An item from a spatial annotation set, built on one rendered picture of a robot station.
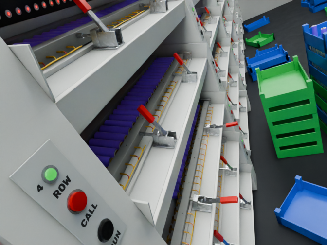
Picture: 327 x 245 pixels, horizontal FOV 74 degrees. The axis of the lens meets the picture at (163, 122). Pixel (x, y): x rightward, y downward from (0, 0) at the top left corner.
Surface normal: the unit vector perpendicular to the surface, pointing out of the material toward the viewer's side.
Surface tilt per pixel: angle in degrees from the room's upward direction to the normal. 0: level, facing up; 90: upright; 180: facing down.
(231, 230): 20
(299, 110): 90
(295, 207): 0
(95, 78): 110
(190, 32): 90
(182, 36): 90
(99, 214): 90
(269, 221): 0
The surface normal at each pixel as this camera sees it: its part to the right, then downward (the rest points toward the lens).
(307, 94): -0.26, 0.58
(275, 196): -0.44, -0.78
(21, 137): 0.86, -0.22
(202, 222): -0.12, -0.81
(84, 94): 0.96, 0.06
